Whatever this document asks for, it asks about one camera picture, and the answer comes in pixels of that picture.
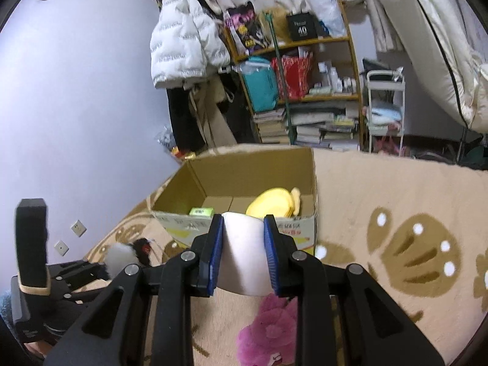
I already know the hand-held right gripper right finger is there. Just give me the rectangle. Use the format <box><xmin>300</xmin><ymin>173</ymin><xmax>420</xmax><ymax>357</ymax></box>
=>
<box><xmin>263</xmin><ymin>214</ymin><xmax>445</xmax><ymax>366</ymax></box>

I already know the cardboard box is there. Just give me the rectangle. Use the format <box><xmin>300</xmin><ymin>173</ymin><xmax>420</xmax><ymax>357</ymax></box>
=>
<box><xmin>147</xmin><ymin>147</ymin><xmax>319</xmax><ymax>257</ymax></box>

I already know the white duvet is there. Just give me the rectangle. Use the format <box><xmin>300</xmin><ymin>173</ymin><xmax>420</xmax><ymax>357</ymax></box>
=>
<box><xmin>366</xmin><ymin>0</ymin><xmax>488</xmax><ymax>128</ymax></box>

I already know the pile of snack packets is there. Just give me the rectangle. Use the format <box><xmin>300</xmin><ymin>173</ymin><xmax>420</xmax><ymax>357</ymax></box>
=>
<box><xmin>154</xmin><ymin>125</ymin><xmax>197</xmax><ymax>161</ymax></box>

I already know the yellow plush on shelf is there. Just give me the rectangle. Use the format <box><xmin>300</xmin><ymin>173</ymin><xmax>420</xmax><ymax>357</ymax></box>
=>
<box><xmin>263</xmin><ymin>5</ymin><xmax>291</xmax><ymax>45</ymax></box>

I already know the printed tote bag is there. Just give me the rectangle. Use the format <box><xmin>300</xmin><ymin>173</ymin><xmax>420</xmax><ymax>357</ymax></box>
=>
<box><xmin>226</xmin><ymin>2</ymin><xmax>274</xmax><ymax>56</ymax></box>

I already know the beige hanging coat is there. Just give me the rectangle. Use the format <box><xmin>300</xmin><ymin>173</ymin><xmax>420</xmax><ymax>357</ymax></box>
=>
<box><xmin>187</xmin><ymin>78</ymin><xmax>238</xmax><ymax>149</ymax></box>

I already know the black gift box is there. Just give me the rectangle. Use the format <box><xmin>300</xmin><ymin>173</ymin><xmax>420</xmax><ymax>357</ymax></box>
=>
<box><xmin>286</xmin><ymin>11</ymin><xmax>319</xmax><ymax>42</ymax></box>

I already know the stack of books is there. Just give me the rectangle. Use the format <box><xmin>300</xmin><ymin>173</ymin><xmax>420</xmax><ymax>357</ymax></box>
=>
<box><xmin>252</xmin><ymin>101</ymin><xmax>361</xmax><ymax>152</ymax></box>

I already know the white puffer jacket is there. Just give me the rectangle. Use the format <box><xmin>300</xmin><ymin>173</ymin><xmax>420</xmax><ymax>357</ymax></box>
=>
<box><xmin>150</xmin><ymin>0</ymin><xmax>231</xmax><ymax>90</ymax></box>

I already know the green pole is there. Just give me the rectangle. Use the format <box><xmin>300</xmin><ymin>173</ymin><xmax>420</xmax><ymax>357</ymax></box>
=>
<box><xmin>264</xmin><ymin>11</ymin><xmax>299</xmax><ymax>146</ymax></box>

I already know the light blue pillow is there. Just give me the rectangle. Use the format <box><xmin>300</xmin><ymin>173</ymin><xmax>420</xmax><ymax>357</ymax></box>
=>
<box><xmin>367</xmin><ymin>107</ymin><xmax>403</xmax><ymax>125</ymax></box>

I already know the dark hanging garment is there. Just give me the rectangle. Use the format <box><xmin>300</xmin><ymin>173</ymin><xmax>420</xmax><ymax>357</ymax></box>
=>
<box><xmin>217</xmin><ymin>72</ymin><xmax>257</xmax><ymax>144</ymax></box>

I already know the pink plush toy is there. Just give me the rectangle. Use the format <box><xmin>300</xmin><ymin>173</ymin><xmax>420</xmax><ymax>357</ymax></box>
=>
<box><xmin>236</xmin><ymin>293</ymin><xmax>302</xmax><ymax>366</ymax></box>

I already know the black hanging coat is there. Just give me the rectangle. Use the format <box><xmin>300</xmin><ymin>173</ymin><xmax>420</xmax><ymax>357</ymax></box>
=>
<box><xmin>168</xmin><ymin>84</ymin><xmax>207</xmax><ymax>152</ymax></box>

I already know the teal bag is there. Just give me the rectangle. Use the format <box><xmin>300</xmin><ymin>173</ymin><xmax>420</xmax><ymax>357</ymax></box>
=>
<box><xmin>239</xmin><ymin>56</ymin><xmax>280</xmax><ymax>113</ymax></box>

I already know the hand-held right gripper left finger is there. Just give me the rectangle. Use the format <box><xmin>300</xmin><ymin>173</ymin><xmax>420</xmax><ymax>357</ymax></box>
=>
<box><xmin>44</xmin><ymin>214</ymin><xmax>225</xmax><ymax>366</ymax></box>

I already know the clear plastic bag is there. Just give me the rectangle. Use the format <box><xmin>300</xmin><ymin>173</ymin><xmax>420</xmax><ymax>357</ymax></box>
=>
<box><xmin>303</xmin><ymin>0</ymin><xmax>347</xmax><ymax>39</ymax></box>

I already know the wooden bookshelf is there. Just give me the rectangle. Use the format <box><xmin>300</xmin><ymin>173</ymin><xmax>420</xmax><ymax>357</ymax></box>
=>
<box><xmin>223</xmin><ymin>2</ymin><xmax>364</xmax><ymax>152</ymax></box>

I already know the black and white plush toy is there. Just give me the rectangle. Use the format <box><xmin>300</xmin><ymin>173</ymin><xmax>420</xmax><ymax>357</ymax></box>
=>
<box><xmin>105</xmin><ymin>238</ymin><xmax>154</xmax><ymax>279</ymax></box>

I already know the white trolley cart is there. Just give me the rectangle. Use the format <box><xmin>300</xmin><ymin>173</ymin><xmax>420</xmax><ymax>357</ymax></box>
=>
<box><xmin>361</xmin><ymin>68</ymin><xmax>406</xmax><ymax>157</ymax></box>

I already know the yellow plush toy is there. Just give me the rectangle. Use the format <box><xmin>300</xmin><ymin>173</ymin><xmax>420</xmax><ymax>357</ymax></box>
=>
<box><xmin>246</xmin><ymin>187</ymin><xmax>302</xmax><ymax>219</ymax></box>

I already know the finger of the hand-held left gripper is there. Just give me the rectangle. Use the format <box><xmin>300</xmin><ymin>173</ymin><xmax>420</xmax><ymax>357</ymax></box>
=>
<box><xmin>46</xmin><ymin>260</ymin><xmax>109</xmax><ymax>281</ymax></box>
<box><xmin>48</xmin><ymin>274</ymin><xmax>113</xmax><ymax>302</ymax></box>

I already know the red gift bag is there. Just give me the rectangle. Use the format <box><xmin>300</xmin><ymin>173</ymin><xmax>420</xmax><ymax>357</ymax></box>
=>
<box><xmin>271</xmin><ymin>55</ymin><xmax>314</xmax><ymax>102</ymax></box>

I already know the white soft plush pillow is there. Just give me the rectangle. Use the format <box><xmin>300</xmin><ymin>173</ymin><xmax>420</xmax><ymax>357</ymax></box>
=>
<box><xmin>217</xmin><ymin>211</ymin><xmax>274</xmax><ymax>297</ymax></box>

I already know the group of cosmetic bottles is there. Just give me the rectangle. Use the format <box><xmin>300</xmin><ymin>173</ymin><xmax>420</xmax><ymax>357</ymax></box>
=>
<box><xmin>312</xmin><ymin>61</ymin><xmax>360</xmax><ymax>97</ymax></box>

